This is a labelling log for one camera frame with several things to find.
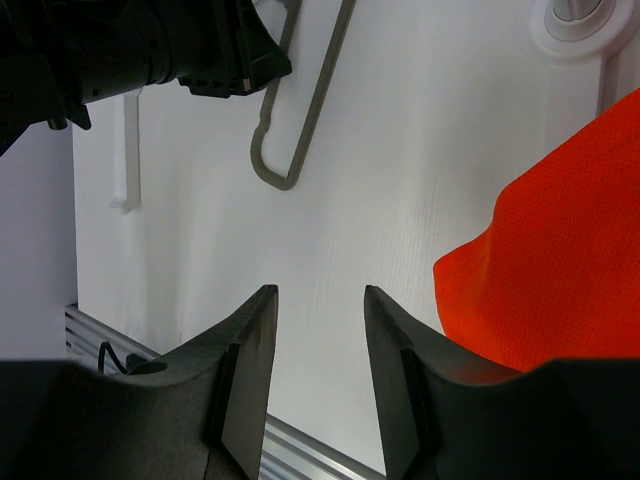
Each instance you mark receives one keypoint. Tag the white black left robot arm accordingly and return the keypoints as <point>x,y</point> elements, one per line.
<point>59,56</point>

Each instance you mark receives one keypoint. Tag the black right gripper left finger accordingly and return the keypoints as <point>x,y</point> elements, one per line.
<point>49,413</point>

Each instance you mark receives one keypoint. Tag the aluminium mounting rail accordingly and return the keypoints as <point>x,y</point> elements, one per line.
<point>174,424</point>

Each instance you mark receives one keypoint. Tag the grey hanger with metal hook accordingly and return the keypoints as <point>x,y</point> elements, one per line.
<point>312,35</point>

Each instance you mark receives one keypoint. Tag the orange shorts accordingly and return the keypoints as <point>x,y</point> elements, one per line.
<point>556,272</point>

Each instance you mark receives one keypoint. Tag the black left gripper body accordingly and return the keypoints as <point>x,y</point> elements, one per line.
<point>197,44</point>

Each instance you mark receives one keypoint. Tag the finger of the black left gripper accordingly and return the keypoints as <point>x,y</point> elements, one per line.
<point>262,59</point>

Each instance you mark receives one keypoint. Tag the silver clothes rack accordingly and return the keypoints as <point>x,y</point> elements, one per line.
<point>576,37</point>

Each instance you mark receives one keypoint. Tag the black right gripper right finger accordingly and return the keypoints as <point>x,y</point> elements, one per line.
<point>445,412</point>

